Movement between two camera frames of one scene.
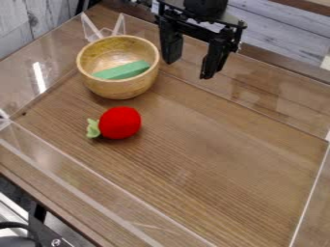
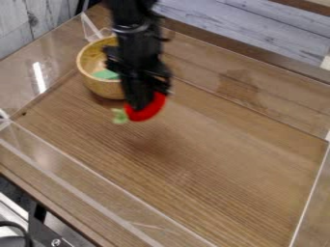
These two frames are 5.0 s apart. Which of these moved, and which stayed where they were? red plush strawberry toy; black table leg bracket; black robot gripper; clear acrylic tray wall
Moved: black robot gripper; red plush strawberry toy
Stayed: clear acrylic tray wall; black table leg bracket
